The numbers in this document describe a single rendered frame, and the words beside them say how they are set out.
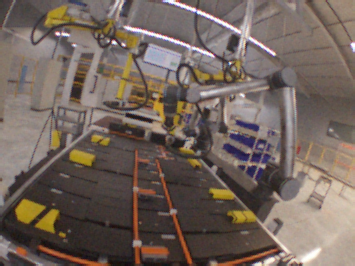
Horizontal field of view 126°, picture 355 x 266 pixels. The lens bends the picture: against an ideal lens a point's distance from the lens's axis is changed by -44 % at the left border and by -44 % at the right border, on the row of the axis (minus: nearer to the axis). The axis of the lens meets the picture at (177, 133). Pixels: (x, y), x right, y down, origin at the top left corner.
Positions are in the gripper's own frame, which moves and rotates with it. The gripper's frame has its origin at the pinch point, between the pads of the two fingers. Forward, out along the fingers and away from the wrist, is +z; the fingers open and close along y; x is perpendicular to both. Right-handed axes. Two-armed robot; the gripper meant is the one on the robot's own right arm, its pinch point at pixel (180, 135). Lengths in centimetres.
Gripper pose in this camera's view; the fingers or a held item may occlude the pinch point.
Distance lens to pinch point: 165.1
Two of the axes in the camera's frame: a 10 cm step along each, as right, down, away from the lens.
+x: 0.3, -1.6, 9.9
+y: 2.4, 9.6, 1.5
